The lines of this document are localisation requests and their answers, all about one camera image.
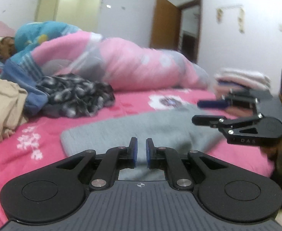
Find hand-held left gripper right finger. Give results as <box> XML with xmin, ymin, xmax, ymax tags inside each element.
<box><xmin>145</xmin><ymin>138</ymin><xmax>230</xmax><ymax>190</ymax></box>

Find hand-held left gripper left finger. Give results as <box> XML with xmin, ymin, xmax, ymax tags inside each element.
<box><xmin>56</xmin><ymin>138</ymin><xmax>138</xmax><ymax>189</ymax></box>

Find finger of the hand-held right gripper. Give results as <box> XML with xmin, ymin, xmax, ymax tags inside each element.
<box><xmin>197</xmin><ymin>90</ymin><xmax>259</xmax><ymax>109</ymax></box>
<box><xmin>191</xmin><ymin>114</ymin><xmax>264</xmax><ymax>128</ymax></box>

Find gray sweatpants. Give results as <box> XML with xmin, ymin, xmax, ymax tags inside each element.
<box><xmin>60</xmin><ymin>103</ymin><xmax>230</xmax><ymax>181</ymax></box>

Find stack of folded clothes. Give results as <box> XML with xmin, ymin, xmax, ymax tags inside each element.
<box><xmin>214</xmin><ymin>67</ymin><xmax>274</xmax><ymax>119</ymax></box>

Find dark cabinet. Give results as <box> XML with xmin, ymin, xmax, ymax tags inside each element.
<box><xmin>181</xmin><ymin>30</ymin><xmax>199</xmax><ymax>63</ymax></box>

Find black white plaid shirt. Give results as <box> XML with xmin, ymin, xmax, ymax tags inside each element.
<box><xmin>36</xmin><ymin>73</ymin><xmax>115</xmax><ymax>119</ymax></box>

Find brown wooden door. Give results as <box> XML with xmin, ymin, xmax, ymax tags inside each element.
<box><xmin>150</xmin><ymin>0</ymin><xmax>181</xmax><ymax>53</ymax></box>

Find pink floral duvet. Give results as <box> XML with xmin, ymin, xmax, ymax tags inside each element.
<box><xmin>2</xmin><ymin>21</ymin><xmax>212</xmax><ymax>93</ymax></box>

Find beige garment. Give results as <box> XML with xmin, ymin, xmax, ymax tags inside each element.
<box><xmin>0</xmin><ymin>78</ymin><xmax>30</xmax><ymax>144</ymax></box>

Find blue garment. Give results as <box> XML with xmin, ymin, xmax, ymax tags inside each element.
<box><xmin>1</xmin><ymin>60</ymin><xmax>49</xmax><ymax>115</ymax></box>

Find cream wardrobe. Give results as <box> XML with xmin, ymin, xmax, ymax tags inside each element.
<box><xmin>35</xmin><ymin>0</ymin><xmax>103</xmax><ymax>33</ymax></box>

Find beige wall decoration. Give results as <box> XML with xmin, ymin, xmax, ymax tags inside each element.
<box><xmin>215</xmin><ymin>5</ymin><xmax>246</xmax><ymax>33</ymax></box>

